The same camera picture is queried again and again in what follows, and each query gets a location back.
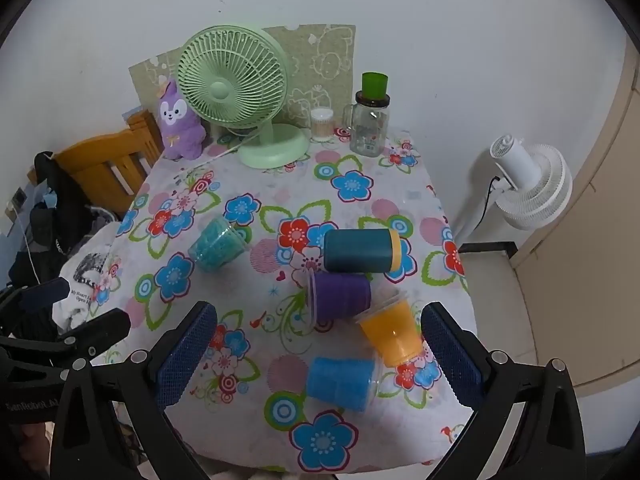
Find beige cabinet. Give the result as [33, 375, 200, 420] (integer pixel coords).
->
[515, 35, 640, 391]

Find small green cup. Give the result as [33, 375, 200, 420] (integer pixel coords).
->
[362, 72, 390, 99]

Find black clothing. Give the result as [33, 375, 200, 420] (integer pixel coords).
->
[10, 151, 96, 291]

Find teal beaded clear cup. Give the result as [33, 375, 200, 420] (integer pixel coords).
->
[188, 217, 249, 272]

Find black fan cable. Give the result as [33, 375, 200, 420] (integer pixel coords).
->
[472, 175, 503, 228]

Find purple plush toy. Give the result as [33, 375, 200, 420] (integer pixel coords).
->
[156, 79, 206, 161]

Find orange cup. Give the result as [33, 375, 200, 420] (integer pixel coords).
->
[355, 295, 426, 367]

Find blue cup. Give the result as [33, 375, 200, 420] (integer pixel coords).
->
[306, 356, 383, 413]

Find floral tablecloth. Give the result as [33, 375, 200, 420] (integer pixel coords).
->
[92, 127, 478, 476]

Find purple cup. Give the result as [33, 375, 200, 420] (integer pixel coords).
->
[306, 270, 373, 322]

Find glass jar mug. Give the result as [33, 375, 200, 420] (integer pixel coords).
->
[342, 89, 391, 157]

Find wooden chair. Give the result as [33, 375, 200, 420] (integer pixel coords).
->
[27, 110, 163, 218]

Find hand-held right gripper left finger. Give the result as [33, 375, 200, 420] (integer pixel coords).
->
[50, 301, 218, 480]

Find green cartoon print board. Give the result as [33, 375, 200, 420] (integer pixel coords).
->
[129, 24, 357, 133]

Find wall socket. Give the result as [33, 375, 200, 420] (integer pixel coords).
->
[6, 187, 27, 218]

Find white floor fan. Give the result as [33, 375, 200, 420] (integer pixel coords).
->
[452, 132, 573, 246]

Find cotton swab container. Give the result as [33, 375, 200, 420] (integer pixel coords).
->
[310, 107, 335, 143]

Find white printed shirt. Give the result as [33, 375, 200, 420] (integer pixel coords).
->
[52, 222, 123, 331]

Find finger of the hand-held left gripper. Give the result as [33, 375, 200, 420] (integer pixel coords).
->
[0, 309, 132, 367]
[0, 276, 71, 333]

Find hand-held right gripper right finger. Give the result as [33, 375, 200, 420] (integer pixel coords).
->
[421, 301, 587, 480]

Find dark teal yellow-rimmed cup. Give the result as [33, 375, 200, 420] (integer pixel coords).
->
[324, 228, 401, 274]

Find white desk fan cable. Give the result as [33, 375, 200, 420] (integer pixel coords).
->
[200, 141, 251, 166]

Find green desk fan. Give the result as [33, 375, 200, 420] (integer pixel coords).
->
[177, 27, 311, 168]

